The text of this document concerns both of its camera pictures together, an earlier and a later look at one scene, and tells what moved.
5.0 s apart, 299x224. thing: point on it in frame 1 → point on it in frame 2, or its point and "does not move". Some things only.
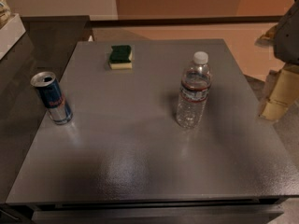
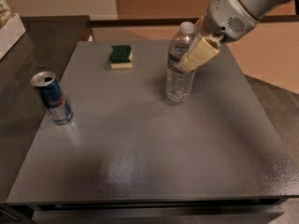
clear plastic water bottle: [194, 92] → [179, 83]
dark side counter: [49, 45] does not move
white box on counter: [10, 34] does not move
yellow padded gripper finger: [283, 91] → [203, 52]
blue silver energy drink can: [52, 97] does not move
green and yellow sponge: [120, 57] does not move
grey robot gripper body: [289, 39] → [229, 19]
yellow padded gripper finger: [268, 39] → [200, 25]
